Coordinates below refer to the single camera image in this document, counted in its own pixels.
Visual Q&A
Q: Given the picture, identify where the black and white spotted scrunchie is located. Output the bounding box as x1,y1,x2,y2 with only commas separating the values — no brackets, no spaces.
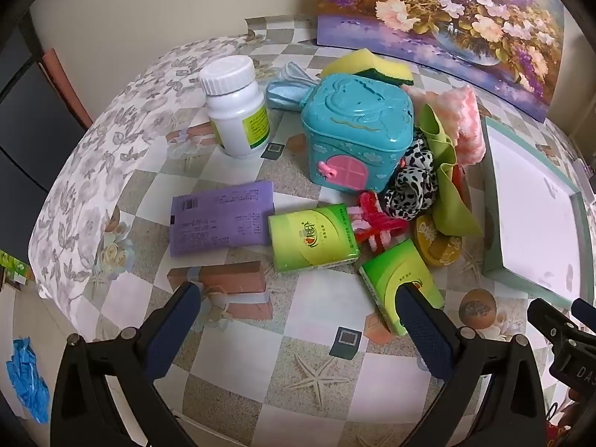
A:
383,131,441,221

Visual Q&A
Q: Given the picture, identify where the grey floral cloth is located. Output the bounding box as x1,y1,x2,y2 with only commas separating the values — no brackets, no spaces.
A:
28,32,254,336

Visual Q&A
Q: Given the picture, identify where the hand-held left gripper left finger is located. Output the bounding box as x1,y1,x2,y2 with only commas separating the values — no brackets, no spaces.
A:
50,281,203,447

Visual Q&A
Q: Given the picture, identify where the flower bouquet painting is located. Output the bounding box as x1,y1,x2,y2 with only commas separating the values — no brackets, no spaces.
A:
317,0,566,124

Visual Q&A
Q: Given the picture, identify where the purple packet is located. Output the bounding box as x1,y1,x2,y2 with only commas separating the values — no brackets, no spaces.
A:
169,180,276,258

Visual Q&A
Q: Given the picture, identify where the green cardboard box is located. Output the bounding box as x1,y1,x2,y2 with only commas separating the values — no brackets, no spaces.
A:
0,249,35,292

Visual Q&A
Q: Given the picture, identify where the reddish brown board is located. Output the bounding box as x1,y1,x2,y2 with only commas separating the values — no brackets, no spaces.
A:
39,48,94,131

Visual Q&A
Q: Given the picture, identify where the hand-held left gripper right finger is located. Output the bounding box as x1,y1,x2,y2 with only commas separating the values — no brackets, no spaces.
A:
394,283,546,447

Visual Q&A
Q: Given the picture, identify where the yellow round slipper toy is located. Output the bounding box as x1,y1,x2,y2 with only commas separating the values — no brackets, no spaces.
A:
415,214,464,267

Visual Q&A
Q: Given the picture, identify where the dark cabinet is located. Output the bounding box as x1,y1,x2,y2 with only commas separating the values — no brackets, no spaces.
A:
0,23,94,261

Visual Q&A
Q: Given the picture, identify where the green tissue pack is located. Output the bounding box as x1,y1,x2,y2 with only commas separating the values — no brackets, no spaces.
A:
358,238,445,337
267,202,361,274

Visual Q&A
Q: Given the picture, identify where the red pink pipe cleaner knot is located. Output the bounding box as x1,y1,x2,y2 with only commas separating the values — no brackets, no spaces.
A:
347,191,410,254

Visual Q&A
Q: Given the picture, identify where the green cloth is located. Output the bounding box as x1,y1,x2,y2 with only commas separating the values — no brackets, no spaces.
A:
414,102,485,238

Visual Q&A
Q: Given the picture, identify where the white tray with teal rim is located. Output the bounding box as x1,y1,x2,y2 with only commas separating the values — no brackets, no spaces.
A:
481,116,596,309

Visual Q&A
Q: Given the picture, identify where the teal toy house box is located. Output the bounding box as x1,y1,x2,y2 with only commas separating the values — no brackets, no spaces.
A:
300,73,415,195

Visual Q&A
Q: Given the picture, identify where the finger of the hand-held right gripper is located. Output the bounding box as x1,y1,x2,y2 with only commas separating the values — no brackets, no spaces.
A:
527,298,580,350
571,298,596,336

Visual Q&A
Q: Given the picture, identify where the white pill bottle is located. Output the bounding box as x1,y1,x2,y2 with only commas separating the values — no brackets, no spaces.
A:
199,56,271,158

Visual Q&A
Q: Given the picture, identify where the pink striped fluffy cloth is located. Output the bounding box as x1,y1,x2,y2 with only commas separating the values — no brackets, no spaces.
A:
401,85,487,167

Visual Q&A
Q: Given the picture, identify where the checkered plastic tablecloth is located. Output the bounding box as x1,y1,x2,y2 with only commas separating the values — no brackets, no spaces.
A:
93,16,596,447

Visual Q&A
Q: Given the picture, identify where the yellow sponge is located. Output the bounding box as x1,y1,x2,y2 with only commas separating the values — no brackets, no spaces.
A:
320,48,414,88

